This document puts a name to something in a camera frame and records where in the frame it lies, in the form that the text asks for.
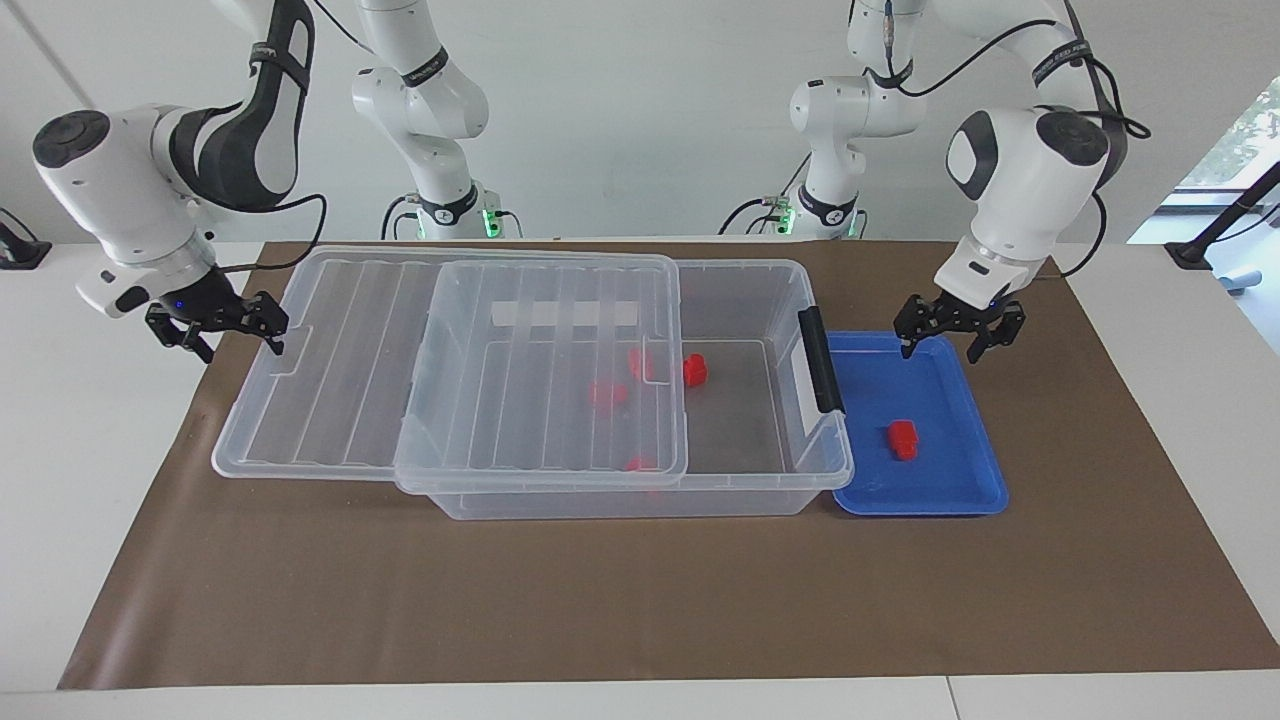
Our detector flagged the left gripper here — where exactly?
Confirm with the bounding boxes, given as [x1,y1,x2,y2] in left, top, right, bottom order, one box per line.
[893,283,1027,365]

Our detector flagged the blue plastic tray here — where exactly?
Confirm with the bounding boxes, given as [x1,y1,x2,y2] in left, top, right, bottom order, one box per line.
[824,330,1010,518]

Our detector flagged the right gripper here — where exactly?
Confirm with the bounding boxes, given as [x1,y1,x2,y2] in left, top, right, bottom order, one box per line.
[146,268,291,364]

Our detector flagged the clear plastic storage box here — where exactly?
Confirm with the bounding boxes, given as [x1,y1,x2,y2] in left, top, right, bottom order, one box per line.
[395,258,856,521]

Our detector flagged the clear plastic box lid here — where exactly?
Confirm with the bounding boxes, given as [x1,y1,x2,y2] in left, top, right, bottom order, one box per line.
[211,246,692,492]

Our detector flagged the black stand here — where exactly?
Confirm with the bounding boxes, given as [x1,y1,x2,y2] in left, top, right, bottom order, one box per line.
[1164,158,1280,272]
[0,206,53,272]

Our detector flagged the black cable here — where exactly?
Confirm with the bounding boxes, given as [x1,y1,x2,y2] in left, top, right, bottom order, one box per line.
[380,192,423,242]
[1055,0,1153,280]
[865,0,1063,98]
[205,192,329,277]
[718,150,813,238]

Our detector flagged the window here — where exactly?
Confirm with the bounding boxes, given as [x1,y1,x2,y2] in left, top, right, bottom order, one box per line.
[1128,72,1280,247]

